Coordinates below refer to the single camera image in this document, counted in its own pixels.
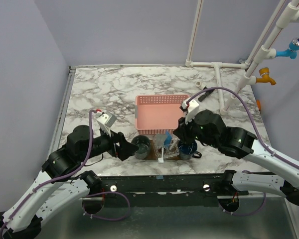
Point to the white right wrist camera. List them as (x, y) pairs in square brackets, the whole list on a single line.
[(190, 109)]

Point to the dark blue mug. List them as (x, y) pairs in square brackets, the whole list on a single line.
[(188, 151)]

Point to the aluminium rail frame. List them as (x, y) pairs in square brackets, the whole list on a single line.
[(62, 104)]

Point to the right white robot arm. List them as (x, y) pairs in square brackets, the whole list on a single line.
[(283, 179)]

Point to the dark green mug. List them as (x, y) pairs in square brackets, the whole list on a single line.
[(143, 143)]

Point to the orange object at edge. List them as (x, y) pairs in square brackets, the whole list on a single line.
[(258, 105)]

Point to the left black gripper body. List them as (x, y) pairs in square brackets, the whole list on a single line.
[(104, 143)]

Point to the blue tap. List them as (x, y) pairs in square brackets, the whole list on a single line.
[(291, 51)]

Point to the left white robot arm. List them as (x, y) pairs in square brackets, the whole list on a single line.
[(26, 218)]

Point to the white pipe end cap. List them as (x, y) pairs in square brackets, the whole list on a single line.
[(200, 85)]

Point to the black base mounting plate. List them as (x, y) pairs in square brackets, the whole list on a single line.
[(163, 190)]

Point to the clear textured acrylic holder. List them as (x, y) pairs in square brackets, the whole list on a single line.
[(165, 152)]

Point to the white capped toothbrush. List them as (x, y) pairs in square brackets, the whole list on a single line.
[(160, 158)]

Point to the yellow tap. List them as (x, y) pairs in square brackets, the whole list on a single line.
[(265, 76)]

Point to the brown wooden oval tray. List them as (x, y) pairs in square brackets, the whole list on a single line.
[(168, 154)]

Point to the blue toothpaste tube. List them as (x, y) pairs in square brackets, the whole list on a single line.
[(168, 139)]

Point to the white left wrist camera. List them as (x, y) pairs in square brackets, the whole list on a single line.
[(105, 121)]

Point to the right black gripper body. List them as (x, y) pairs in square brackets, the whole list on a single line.
[(190, 132)]

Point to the pink plastic basket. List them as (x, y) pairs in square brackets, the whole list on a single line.
[(156, 114)]

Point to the black valve handle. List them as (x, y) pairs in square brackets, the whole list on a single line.
[(207, 92)]

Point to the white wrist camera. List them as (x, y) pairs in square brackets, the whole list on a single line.
[(190, 109), (105, 121)]

